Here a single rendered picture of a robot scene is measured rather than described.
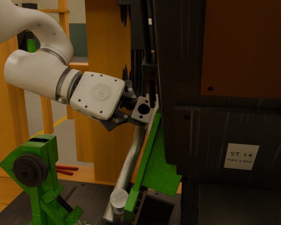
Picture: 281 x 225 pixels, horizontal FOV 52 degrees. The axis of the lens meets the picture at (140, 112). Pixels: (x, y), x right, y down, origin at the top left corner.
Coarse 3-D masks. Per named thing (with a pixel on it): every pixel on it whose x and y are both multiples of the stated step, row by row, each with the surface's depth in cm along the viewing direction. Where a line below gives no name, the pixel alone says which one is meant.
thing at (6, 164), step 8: (16, 152) 65; (8, 160) 65; (8, 168) 65; (48, 192) 66; (56, 192) 67; (48, 200) 66; (64, 200) 68; (48, 208) 67; (64, 208) 70; (72, 208) 69; (80, 208) 70; (56, 216) 67; (64, 216) 68; (72, 216) 67; (80, 216) 68; (64, 224) 67; (72, 224) 68
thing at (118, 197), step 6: (114, 192) 58; (120, 192) 58; (126, 192) 58; (114, 198) 58; (120, 198) 58; (126, 198) 58; (114, 204) 57; (120, 204) 57; (114, 210) 63; (120, 210) 61
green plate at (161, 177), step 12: (156, 120) 51; (156, 132) 52; (156, 144) 54; (144, 156) 54; (156, 156) 54; (144, 168) 54; (156, 168) 55; (168, 168) 55; (144, 180) 57; (156, 180) 56; (168, 180) 55; (180, 180) 55; (168, 192) 56
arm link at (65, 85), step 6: (66, 72) 63; (72, 72) 63; (78, 72) 65; (60, 78) 62; (66, 78) 62; (72, 78) 62; (60, 84) 62; (66, 84) 62; (72, 84) 63; (60, 90) 62; (66, 90) 62; (60, 96) 63; (66, 96) 63; (60, 102) 64; (66, 102) 65
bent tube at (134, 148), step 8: (136, 104) 63; (144, 104) 64; (136, 112) 62; (144, 112) 68; (152, 112) 62; (144, 120) 62; (136, 128) 70; (144, 128) 69; (136, 136) 71; (144, 136) 72; (136, 144) 72; (128, 152) 73; (136, 152) 72; (128, 160) 71; (136, 160) 72; (128, 168) 70; (120, 176) 69; (128, 176) 69; (120, 184) 68; (128, 184) 69; (104, 216) 65; (112, 216) 65
